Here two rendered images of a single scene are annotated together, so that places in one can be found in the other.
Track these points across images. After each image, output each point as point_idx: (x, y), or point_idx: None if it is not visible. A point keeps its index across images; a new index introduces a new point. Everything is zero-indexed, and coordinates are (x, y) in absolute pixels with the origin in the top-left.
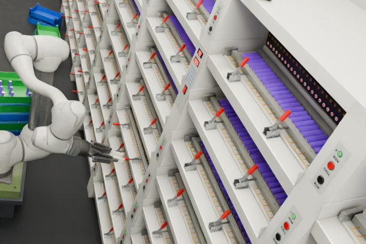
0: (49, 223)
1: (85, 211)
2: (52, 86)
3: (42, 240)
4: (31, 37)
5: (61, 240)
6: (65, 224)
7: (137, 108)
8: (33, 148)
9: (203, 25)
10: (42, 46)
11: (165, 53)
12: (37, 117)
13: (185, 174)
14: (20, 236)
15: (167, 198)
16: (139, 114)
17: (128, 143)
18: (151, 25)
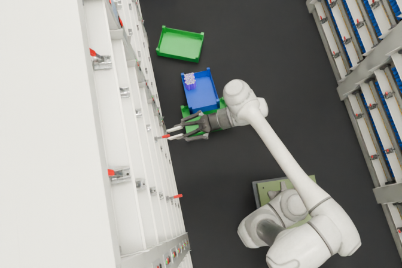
0: (221, 190)
1: (188, 212)
2: (268, 134)
3: (223, 170)
4: (326, 237)
5: (206, 173)
6: (206, 192)
7: (156, 174)
8: (261, 209)
9: (87, 34)
10: (305, 231)
11: (134, 113)
12: (271, 222)
13: (121, 0)
14: (242, 171)
15: (131, 39)
16: (154, 161)
17: (161, 170)
18: (152, 206)
